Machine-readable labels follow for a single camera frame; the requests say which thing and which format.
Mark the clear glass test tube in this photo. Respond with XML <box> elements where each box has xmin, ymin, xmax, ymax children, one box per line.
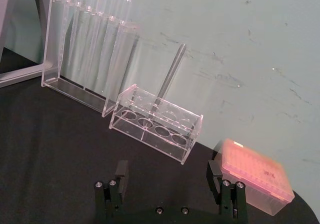
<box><xmin>73</xmin><ymin>0</ymin><xmax>97</xmax><ymax>90</ymax></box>
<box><xmin>59</xmin><ymin>0</ymin><xmax>76</xmax><ymax>81</ymax></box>
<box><xmin>95</xmin><ymin>0</ymin><xmax>122</xmax><ymax>95</ymax></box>
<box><xmin>83</xmin><ymin>0</ymin><xmax>109</xmax><ymax>92</ymax></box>
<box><xmin>105</xmin><ymin>0</ymin><xmax>133</xmax><ymax>105</ymax></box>

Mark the orange-lidded pipette tip box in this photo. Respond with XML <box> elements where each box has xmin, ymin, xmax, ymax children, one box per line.
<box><xmin>211</xmin><ymin>137</ymin><xmax>296</xmax><ymax>216</ymax></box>

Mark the thin grey glass rod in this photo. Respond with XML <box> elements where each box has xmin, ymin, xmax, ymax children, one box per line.
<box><xmin>151</xmin><ymin>43</ymin><xmax>187</xmax><ymax>115</ymax></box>

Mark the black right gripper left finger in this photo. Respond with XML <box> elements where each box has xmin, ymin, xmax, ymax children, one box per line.
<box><xmin>93</xmin><ymin>159</ymin><xmax>130</xmax><ymax>218</ymax></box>

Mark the black table cloth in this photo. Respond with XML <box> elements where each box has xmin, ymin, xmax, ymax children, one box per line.
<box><xmin>0</xmin><ymin>46</ymin><xmax>320</xmax><ymax>224</ymax></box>

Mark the low clear acrylic tube rack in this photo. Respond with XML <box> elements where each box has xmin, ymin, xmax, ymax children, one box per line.
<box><xmin>108</xmin><ymin>83</ymin><xmax>204</xmax><ymax>165</ymax></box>

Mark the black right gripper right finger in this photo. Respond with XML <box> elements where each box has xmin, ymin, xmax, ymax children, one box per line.
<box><xmin>205</xmin><ymin>159</ymin><xmax>249</xmax><ymax>221</ymax></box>

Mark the tall clear acrylic tube rack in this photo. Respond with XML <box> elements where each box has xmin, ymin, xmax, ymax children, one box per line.
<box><xmin>40</xmin><ymin>0</ymin><xmax>141</xmax><ymax>118</ymax></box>

